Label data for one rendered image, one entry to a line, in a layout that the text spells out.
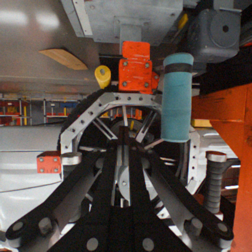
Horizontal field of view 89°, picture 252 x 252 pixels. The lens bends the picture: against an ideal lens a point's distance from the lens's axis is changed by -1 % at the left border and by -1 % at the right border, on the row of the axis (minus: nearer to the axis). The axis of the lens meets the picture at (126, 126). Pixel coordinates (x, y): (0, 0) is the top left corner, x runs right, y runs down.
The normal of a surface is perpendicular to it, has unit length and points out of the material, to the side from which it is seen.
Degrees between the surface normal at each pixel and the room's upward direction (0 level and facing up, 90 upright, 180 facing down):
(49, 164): 90
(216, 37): 90
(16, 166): 90
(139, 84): 90
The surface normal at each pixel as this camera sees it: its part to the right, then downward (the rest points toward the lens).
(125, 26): 0.10, 0.08
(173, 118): -0.45, 0.11
